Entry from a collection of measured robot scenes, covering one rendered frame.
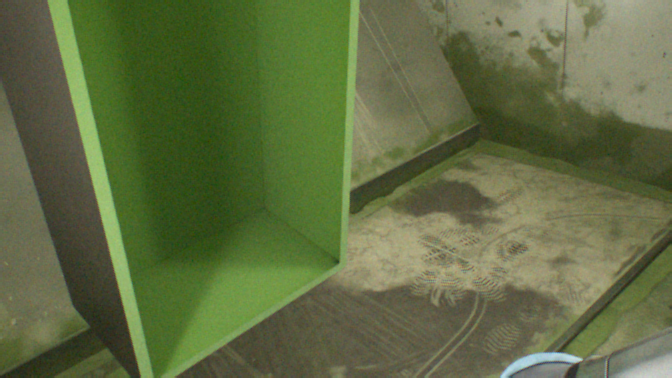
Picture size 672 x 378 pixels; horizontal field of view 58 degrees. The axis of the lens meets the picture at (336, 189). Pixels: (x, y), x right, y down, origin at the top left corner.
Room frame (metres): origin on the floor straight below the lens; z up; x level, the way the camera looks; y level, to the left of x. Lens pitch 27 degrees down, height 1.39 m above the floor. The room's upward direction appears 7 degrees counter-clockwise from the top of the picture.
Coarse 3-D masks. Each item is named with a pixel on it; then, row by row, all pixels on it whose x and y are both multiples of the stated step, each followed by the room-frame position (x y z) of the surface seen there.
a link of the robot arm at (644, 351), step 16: (656, 336) 0.27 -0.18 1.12; (624, 352) 0.28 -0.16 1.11; (640, 352) 0.27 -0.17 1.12; (656, 352) 0.26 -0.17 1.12; (512, 368) 0.34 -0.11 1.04; (528, 368) 0.33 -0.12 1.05; (544, 368) 0.32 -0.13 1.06; (560, 368) 0.32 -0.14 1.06; (576, 368) 0.29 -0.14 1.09; (592, 368) 0.28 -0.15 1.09; (608, 368) 0.27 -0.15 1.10; (624, 368) 0.26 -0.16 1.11; (640, 368) 0.26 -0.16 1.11; (656, 368) 0.25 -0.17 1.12
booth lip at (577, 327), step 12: (660, 240) 1.88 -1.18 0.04; (648, 252) 1.81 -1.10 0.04; (660, 252) 1.83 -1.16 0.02; (636, 264) 1.75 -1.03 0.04; (648, 264) 1.77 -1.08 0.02; (624, 276) 1.70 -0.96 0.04; (636, 276) 1.71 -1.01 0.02; (612, 288) 1.64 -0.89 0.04; (624, 288) 1.66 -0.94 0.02; (600, 300) 1.59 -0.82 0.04; (612, 300) 1.61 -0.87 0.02; (588, 312) 1.54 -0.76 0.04; (600, 312) 1.55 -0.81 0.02; (576, 324) 1.49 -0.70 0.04; (588, 324) 1.51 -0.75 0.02; (564, 336) 1.44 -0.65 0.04; (552, 348) 1.40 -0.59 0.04; (564, 348) 1.42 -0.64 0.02
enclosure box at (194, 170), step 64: (0, 0) 1.01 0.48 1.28; (64, 0) 0.87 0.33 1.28; (128, 0) 1.31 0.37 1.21; (192, 0) 1.42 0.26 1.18; (256, 0) 1.52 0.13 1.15; (320, 0) 1.35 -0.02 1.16; (0, 64) 1.12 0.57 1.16; (64, 64) 0.87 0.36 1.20; (128, 64) 1.32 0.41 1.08; (192, 64) 1.43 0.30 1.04; (256, 64) 1.55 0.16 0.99; (320, 64) 1.37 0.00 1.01; (64, 128) 0.94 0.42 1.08; (128, 128) 1.32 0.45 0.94; (192, 128) 1.44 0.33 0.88; (256, 128) 1.58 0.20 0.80; (320, 128) 1.39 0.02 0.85; (64, 192) 1.03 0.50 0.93; (128, 192) 1.33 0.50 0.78; (192, 192) 1.45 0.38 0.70; (256, 192) 1.60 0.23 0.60; (320, 192) 1.42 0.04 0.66; (64, 256) 1.17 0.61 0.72; (128, 256) 1.34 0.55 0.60; (192, 256) 1.41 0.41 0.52; (256, 256) 1.41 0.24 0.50; (320, 256) 1.41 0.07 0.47; (128, 320) 0.95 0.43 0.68; (192, 320) 1.19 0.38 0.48; (256, 320) 1.17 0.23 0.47
